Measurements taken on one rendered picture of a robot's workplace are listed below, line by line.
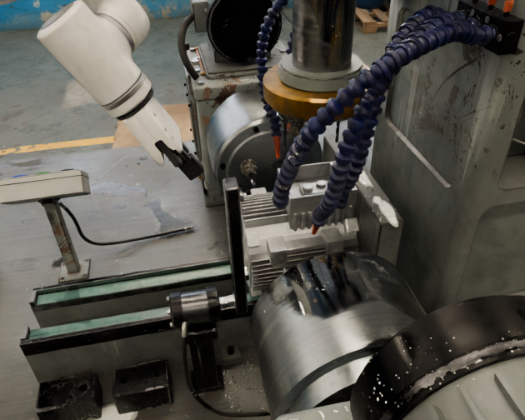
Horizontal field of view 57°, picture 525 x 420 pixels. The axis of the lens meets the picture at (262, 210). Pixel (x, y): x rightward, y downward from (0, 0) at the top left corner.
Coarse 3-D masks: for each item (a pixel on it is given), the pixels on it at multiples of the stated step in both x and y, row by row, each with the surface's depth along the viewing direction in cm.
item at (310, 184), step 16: (304, 176) 92; (320, 176) 93; (304, 192) 87; (320, 192) 87; (352, 192) 84; (288, 208) 85; (304, 208) 84; (336, 208) 85; (352, 208) 86; (304, 224) 86; (336, 224) 87
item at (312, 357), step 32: (320, 256) 68; (352, 256) 68; (288, 288) 66; (320, 288) 64; (352, 288) 63; (384, 288) 64; (256, 320) 70; (288, 320) 63; (320, 320) 60; (352, 320) 59; (384, 320) 59; (416, 320) 61; (256, 352) 70; (288, 352) 60; (320, 352) 57; (352, 352) 56; (288, 384) 58; (320, 384) 56; (352, 384) 54
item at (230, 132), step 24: (240, 96) 113; (216, 120) 113; (240, 120) 105; (264, 120) 102; (216, 144) 108; (240, 144) 104; (264, 144) 105; (288, 144) 106; (312, 144) 108; (216, 168) 107; (240, 168) 106; (264, 168) 108
